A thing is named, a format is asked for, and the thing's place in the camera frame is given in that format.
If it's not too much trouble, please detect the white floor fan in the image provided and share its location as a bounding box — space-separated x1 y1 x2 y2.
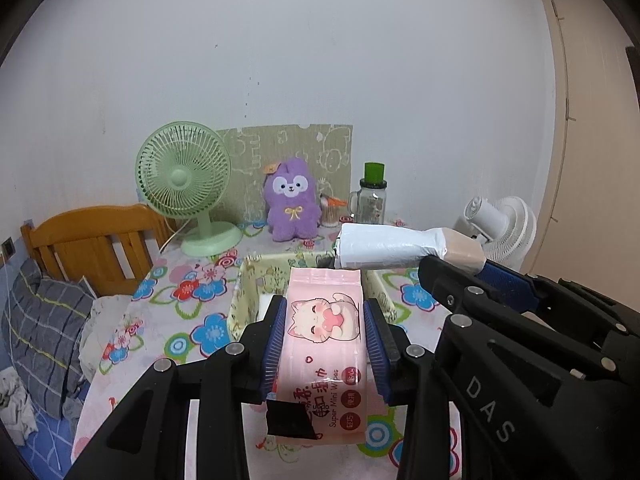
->
452 196 538 273

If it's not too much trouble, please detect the beige door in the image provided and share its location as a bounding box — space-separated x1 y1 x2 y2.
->
535 0 640 281

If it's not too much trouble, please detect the purple plush toy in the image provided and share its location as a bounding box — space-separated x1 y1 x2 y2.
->
263 156 322 242

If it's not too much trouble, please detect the patterned green cardboard board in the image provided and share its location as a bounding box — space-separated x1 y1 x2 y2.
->
216 124 354 223

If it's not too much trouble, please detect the white crumpled cloth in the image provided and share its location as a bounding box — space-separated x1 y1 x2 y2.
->
79 294 133 386

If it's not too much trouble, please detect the toothpick holder with orange lid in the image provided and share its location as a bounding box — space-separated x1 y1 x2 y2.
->
320 195 347 228

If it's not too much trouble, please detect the wooden headboard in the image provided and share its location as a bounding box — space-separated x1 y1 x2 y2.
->
20 204 173 297

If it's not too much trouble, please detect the green desk fan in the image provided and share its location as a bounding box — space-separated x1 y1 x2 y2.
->
135 121 244 259

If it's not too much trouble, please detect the light crumpled cloth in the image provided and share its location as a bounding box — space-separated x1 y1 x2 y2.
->
0 367 38 446

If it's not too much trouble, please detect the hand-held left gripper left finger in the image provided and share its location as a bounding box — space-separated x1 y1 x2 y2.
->
65 295 289 480

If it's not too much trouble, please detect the grey plaid pillow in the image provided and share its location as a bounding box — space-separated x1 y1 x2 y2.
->
1 259 96 418

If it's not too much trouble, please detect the glass jar with green lid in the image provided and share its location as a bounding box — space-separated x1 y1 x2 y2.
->
348 162 390 226

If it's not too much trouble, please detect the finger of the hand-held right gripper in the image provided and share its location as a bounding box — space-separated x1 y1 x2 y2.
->
419 256 640 386
477 261 640 341

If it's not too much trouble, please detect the patterned green storage box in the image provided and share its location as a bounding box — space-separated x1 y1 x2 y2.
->
227 250 398 346

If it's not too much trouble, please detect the white package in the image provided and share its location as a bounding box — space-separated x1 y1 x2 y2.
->
332 223 487 273

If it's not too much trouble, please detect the floral tablecloth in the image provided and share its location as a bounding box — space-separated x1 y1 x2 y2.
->
70 215 481 480

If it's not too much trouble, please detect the pink wet wipes pack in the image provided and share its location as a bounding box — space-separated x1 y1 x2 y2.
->
264 267 373 446

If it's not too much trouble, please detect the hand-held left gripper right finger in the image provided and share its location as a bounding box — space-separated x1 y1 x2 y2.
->
363 299 442 480

